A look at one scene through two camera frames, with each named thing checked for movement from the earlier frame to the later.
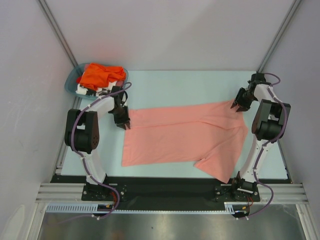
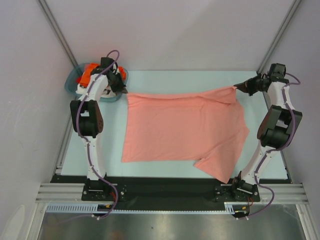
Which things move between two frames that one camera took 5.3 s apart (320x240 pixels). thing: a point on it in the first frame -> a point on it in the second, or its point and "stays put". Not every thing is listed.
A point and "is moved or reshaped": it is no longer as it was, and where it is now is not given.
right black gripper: (244, 106) -> (247, 86)
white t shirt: (81, 90) stays put
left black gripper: (126, 119) -> (121, 87)
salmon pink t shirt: (210, 135) is moved or reshaped
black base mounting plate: (169, 194) stays put
